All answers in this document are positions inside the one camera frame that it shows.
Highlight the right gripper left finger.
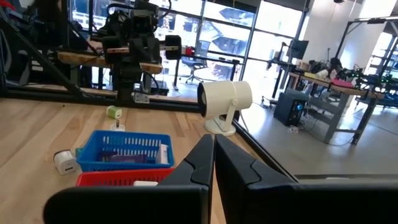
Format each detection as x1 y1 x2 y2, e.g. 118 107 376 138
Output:
43 134 215 224

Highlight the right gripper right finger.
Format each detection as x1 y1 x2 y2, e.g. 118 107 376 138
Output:
215 134 398 224

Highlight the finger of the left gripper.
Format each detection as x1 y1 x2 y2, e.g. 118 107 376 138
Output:
129 37 146 65
144 37 161 65

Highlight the white rectangular box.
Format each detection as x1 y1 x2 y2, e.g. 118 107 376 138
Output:
155 143 170 165

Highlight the white cube charger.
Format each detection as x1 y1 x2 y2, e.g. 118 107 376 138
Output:
132 180 159 187
109 119 126 132

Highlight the purple rectangular box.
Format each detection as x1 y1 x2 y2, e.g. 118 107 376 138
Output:
99 151 149 164

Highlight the grey office chair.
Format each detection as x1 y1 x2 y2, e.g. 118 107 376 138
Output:
179 39 211 85

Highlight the wooden-top workbench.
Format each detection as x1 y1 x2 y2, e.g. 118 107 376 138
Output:
287 70 388 146
57 51 164 94

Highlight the white cylindrical projector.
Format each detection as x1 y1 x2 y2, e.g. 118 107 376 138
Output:
197 80 253 137

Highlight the black computer tower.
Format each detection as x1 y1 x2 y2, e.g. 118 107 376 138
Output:
273 91 308 127

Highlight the red plastic basket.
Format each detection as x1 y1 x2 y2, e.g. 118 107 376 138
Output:
75 167 175 187

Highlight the blue plastic basket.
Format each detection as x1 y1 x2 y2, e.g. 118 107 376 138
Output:
75 129 175 172

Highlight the black monitor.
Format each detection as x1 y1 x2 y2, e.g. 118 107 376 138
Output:
289 39 310 60

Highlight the white and grey charger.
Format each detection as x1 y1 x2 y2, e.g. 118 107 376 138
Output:
52 149 78 175

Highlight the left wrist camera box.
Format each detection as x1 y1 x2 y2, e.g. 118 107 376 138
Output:
130 9 159 35

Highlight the green wall charger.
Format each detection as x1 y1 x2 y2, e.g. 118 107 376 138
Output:
105 105 123 120

